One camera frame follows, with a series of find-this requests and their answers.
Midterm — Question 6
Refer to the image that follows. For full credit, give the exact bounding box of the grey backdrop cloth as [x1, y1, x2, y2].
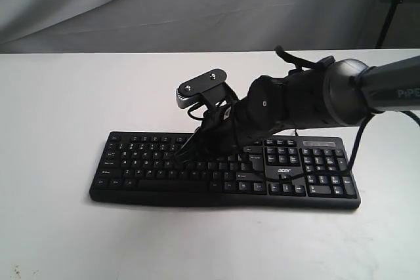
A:
[1, 0, 380, 53]

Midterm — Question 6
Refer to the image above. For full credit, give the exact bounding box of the black acer keyboard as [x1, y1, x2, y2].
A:
[89, 131, 361, 210]

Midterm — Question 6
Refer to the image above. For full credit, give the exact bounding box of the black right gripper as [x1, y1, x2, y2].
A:
[173, 101, 249, 167]

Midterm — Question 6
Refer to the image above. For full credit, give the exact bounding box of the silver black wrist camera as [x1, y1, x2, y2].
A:
[175, 68, 228, 109]

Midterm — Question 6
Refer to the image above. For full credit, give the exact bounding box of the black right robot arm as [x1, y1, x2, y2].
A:
[173, 52, 419, 162]

